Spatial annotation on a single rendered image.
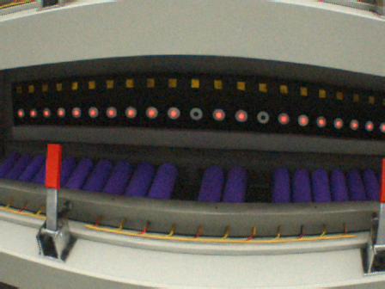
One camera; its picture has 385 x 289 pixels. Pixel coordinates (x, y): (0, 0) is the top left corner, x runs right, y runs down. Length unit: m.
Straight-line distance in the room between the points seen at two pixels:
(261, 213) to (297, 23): 0.16
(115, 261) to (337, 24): 0.24
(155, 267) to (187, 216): 0.06
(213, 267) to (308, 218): 0.08
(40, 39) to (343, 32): 0.22
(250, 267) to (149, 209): 0.10
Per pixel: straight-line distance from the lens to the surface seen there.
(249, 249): 0.38
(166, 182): 0.45
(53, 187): 0.39
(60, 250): 0.38
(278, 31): 0.32
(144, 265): 0.38
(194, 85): 0.48
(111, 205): 0.41
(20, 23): 0.37
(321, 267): 0.37
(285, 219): 0.40
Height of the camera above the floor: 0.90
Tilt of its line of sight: 8 degrees down
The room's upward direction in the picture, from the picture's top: 1 degrees clockwise
